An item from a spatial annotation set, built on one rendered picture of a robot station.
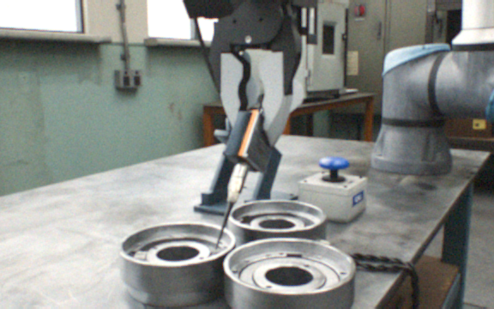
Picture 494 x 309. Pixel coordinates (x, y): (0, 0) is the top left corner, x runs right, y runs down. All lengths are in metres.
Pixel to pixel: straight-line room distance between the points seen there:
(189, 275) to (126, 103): 2.14
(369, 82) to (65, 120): 2.86
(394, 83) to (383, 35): 3.43
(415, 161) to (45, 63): 1.70
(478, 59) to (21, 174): 1.82
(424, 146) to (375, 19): 3.51
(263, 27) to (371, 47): 3.92
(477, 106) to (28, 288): 0.69
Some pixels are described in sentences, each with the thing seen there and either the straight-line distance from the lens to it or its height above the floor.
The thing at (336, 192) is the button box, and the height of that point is 0.84.
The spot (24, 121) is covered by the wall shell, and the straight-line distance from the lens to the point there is 2.16.
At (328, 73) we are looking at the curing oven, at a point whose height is 0.95.
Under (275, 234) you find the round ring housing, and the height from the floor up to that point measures 0.84.
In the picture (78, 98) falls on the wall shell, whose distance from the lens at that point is 2.31.
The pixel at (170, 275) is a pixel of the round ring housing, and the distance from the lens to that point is 0.39.
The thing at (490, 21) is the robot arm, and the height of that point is 1.06.
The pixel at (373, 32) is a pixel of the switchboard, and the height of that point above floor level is 1.29.
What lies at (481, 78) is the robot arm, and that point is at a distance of 0.82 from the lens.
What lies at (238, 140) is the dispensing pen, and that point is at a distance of 0.44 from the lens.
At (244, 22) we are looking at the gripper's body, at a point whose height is 1.04.
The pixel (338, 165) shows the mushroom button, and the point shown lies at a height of 0.87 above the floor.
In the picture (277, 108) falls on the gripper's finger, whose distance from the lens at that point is 0.44.
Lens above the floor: 1.00
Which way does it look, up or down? 10 degrees down
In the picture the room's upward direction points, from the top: straight up
